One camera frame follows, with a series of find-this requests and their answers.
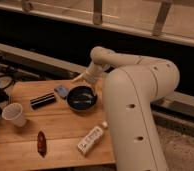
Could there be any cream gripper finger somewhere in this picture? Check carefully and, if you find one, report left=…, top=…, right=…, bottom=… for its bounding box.
left=91, top=83, right=97, bottom=94
left=72, top=74, right=84, bottom=83

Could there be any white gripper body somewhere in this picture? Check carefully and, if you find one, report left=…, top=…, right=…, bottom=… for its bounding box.
left=83, top=62, right=104, bottom=83

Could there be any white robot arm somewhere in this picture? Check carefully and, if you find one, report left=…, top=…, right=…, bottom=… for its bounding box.
left=74, top=46, right=180, bottom=171

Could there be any dark ceramic bowl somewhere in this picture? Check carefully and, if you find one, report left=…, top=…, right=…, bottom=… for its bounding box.
left=67, top=86, right=98, bottom=112

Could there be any small blue sponge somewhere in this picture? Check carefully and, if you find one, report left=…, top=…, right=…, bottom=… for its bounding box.
left=54, top=85, right=68, bottom=99

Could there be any white plastic cup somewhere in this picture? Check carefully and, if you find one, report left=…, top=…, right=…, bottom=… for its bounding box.
left=2, top=103, right=27, bottom=127

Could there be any black cable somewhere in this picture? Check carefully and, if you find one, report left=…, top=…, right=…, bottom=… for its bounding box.
left=0, top=66, right=21, bottom=91

